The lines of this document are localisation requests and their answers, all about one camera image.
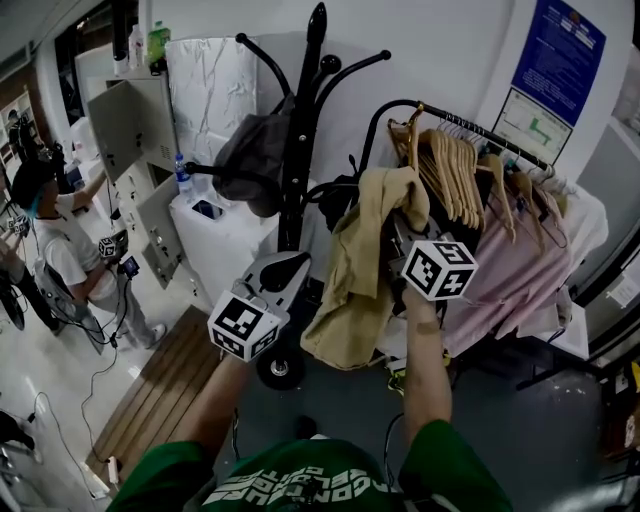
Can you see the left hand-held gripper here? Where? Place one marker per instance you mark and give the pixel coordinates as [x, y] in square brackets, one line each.
[245, 325]

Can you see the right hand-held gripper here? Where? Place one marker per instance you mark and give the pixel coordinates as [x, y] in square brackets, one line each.
[440, 270]

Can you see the beige clothes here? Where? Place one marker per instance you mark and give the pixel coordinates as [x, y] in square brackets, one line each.
[355, 260]

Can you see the row of wooden hangers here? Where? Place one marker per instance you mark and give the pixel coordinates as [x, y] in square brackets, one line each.
[450, 175]

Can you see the person's left forearm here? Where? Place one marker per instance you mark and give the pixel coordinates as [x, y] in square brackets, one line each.
[215, 405]

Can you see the person's right forearm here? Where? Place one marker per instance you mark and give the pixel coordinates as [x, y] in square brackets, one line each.
[425, 360]

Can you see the black clothes rack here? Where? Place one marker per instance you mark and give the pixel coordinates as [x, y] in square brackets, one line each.
[475, 129]

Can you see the pink shirt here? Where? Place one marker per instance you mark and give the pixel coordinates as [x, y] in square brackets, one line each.
[515, 280]

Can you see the wooden slatted floor panel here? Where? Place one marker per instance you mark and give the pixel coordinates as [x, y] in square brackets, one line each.
[160, 390]

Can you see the person's black shoe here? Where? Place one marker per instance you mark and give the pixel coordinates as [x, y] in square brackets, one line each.
[306, 427]

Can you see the black phone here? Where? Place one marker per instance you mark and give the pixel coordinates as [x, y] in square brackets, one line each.
[207, 209]

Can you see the white garment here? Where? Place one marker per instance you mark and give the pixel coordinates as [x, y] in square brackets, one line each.
[585, 235]

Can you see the white low cabinet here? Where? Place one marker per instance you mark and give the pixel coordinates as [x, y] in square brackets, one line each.
[575, 335]

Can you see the person's green printed t-shirt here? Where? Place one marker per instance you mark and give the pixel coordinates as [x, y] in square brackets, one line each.
[320, 465]

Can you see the clear water bottle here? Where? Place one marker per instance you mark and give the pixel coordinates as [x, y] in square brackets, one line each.
[183, 177]

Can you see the grey bag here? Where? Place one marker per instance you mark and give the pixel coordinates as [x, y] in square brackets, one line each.
[250, 160]

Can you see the black coat stand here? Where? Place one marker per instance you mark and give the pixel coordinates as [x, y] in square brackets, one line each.
[298, 165]

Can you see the white map sign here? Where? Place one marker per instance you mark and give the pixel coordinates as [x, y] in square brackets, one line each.
[532, 125]

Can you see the white power strip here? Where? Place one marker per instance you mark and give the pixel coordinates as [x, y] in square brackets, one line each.
[113, 469]

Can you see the grey metal locker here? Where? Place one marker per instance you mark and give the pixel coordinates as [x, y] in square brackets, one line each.
[135, 140]

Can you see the white marbled box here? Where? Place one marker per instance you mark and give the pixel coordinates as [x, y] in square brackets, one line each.
[215, 90]

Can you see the green plastic bottle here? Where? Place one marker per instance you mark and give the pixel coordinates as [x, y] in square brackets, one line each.
[159, 42]

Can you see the white plastic bottle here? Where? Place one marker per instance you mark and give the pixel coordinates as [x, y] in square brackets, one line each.
[136, 47]

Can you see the blue wall poster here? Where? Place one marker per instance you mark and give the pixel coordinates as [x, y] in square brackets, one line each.
[560, 55]

